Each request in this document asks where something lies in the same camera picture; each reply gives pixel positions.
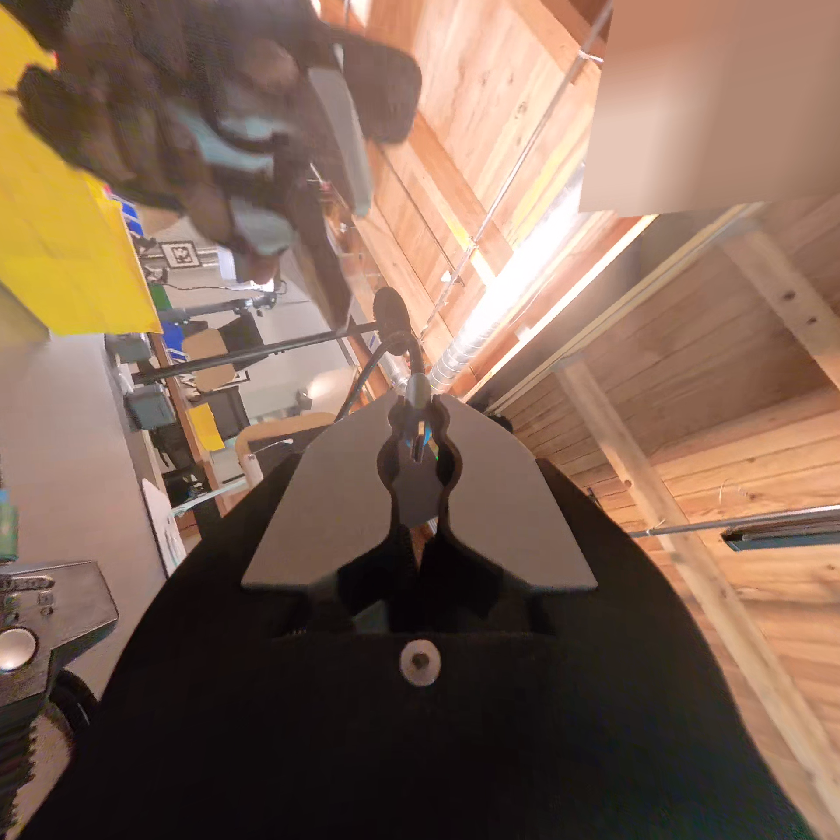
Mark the small printed tag sign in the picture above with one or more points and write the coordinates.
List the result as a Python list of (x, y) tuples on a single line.
[(180, 254)]

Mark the person's left hand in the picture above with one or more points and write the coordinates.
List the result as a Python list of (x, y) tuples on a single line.
[(266, 69)]

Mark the yellow plastic bin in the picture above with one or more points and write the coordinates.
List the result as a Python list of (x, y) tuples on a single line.
[(65, 216)]

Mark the white metal board stand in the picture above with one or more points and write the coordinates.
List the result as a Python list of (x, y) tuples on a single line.
[(164, 525)]

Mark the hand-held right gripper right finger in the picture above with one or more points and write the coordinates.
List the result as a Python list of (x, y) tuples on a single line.
[(518, 512)]

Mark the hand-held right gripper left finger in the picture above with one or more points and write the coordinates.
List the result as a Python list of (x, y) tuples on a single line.
[(315, 512)]

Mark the green plastic bin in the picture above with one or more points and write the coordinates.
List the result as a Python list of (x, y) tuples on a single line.
[(161, 295)]

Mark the silver ventilation duct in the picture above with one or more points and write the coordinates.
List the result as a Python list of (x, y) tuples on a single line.
[(463, 354)]

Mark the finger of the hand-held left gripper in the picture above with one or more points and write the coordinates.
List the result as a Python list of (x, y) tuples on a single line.
[(344, 144)]

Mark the blue plastic bin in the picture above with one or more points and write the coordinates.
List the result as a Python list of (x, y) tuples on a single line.
[(128, 213), (174, 330)]

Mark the black hdmi switch box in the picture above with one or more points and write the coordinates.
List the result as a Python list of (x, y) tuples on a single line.
[(59, 610)]

